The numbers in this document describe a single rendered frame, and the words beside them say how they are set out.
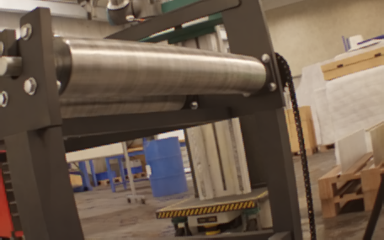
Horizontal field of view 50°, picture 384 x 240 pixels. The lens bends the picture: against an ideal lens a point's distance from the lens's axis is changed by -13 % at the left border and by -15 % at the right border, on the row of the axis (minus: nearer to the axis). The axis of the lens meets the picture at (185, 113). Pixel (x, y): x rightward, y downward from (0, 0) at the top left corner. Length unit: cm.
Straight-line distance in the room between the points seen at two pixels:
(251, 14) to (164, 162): 578
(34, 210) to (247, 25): 105
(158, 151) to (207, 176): 420
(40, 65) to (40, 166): 15
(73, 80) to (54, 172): 17
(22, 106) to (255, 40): 96
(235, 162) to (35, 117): 231
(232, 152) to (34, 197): 233
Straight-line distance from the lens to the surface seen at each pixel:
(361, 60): 479
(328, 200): 312
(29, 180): 71
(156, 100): 144
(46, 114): 69
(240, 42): 155
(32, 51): 73
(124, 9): 305
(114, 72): 86
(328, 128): 979
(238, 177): 295
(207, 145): 305
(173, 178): 722
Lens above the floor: 68
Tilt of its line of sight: 4 degrees up
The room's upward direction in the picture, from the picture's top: 11 degrees counter-clockwise
